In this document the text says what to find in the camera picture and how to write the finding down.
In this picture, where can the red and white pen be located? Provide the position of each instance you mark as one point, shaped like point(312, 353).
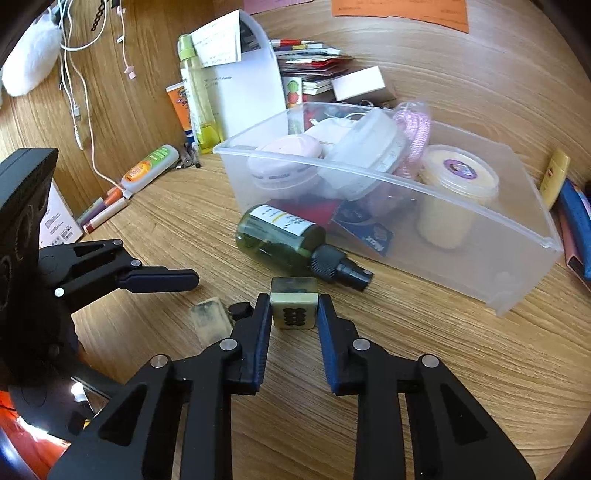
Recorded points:
point(291, 42)

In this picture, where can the white marker red cap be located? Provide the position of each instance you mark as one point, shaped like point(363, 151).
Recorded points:
point(106, 214)

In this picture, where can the white plush toy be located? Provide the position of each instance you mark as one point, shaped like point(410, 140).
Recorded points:
point(27, 60)

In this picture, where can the green backed mahjong tile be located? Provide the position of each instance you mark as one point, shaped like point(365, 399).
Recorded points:
point(294, 314)

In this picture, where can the yellow tube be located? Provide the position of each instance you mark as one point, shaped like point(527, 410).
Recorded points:
point(556, 180)

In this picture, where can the translucent rectangular block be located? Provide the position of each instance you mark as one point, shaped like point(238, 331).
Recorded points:
point(210, 323)

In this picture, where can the pink round jar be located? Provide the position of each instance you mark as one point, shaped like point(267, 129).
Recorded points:
point(286, 152)

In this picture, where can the yellow and purple pen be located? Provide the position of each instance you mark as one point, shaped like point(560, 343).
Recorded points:
point(309, 47)

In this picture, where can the white printed card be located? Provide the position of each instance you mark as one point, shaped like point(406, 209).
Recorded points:
point(60, 221)

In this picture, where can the stack of booklets and cards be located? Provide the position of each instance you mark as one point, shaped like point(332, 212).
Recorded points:
point(318, 69)

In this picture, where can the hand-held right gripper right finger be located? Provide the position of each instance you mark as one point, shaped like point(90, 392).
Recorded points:
point(328, 350)

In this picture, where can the small black cap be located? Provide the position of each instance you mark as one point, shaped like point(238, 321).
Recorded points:
point(240, 308)

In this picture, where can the yellow cream jar purple label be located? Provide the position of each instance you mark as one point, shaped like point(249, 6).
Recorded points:
point(457, 170)

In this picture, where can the markers on table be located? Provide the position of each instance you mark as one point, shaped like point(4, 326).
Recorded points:
point(99, 203)

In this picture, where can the clear plastic storage bin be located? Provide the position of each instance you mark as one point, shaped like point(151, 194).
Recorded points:
point(461, 258)

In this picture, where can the pink paper sheet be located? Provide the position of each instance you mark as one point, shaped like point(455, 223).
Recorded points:
point(268, 4)

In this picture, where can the fruit sticker sheet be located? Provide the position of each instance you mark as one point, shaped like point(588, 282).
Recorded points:
point(293, 92)

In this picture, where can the orange and white tube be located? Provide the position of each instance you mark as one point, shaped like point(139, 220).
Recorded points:
point(178, 106)

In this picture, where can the white tube orange green label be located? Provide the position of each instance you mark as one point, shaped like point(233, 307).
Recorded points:
point(152, 166)

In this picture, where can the white folded paper sheet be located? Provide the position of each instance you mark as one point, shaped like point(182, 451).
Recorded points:
point(249, 83)

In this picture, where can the dark green spray bottle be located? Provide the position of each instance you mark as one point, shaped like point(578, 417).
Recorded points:
point(272, 240)

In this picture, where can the yellow spray bottle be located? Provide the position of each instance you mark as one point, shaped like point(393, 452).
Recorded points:
point(198, 92)

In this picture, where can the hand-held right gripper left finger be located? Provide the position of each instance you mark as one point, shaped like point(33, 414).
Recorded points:
point(264, 341)

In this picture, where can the clear round lidded container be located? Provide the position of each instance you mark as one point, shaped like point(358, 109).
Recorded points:
point(364, 147)

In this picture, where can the metal keys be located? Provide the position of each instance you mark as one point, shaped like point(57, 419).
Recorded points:
point(191, 154)

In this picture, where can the pink case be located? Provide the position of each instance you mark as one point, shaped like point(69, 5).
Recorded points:
point(570, 249)

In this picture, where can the dark blue packet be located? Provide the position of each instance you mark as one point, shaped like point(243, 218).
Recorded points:
point(369, 235)

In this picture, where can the orange cloth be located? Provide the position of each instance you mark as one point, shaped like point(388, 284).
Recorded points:
point(32, 452)

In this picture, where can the blue pencil case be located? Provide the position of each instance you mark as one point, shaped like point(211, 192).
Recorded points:
point(577, 217)

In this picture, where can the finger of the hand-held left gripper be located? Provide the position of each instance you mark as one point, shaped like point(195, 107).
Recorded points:
point(161, 282)

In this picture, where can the small white box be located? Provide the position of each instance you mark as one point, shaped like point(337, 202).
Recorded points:
point(360, 81)

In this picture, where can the orange paper sheet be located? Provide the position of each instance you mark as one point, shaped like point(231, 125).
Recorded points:
point(415, 11)

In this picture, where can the wooden desktop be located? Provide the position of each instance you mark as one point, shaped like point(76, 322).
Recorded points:
point(415, 369)

